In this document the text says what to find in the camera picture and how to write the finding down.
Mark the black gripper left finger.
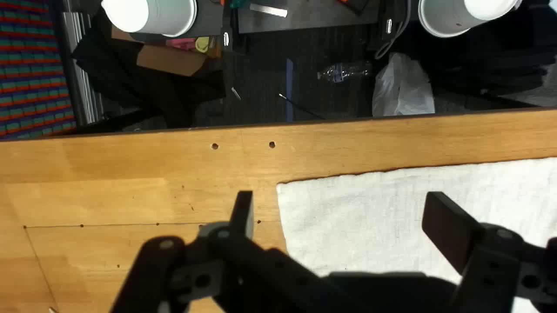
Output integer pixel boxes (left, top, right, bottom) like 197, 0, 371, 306
110, 190, 373, 313

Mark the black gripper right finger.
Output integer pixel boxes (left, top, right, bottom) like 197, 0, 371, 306
421, 190, 557, 313

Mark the white cloth towel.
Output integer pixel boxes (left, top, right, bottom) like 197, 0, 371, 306
275, 157, 557, 313

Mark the white plastic bag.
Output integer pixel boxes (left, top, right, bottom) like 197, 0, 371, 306
371, 51, 437, 119

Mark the flat brown cardboard piece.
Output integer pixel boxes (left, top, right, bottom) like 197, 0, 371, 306
134, 42, 209, 79

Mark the blue strip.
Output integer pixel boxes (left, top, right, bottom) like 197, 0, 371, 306
282, 58, 296, 124

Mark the colourful striped panel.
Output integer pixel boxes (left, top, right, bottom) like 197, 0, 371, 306
0, 0, 80, 143

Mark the white plastic cup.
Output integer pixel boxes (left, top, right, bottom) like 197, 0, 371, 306
99, 0, 200, 40
416, 0, 524, 40

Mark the grey metal plate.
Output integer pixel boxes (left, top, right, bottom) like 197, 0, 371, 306
237, 0, 383, 35

